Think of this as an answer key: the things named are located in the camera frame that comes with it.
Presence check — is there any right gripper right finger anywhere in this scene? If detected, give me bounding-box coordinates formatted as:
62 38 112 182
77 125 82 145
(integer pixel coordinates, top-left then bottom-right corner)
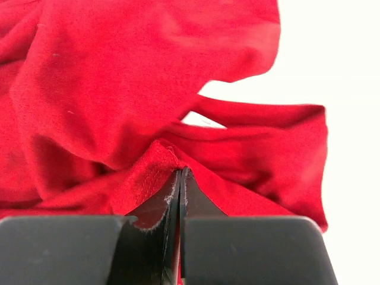
179 168 337 285

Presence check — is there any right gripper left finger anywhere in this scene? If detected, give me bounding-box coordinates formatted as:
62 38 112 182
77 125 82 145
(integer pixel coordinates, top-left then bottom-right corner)
1 171 181 284

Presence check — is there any red t shirt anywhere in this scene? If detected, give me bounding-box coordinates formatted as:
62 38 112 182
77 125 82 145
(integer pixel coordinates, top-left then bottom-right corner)
1 1 328 230

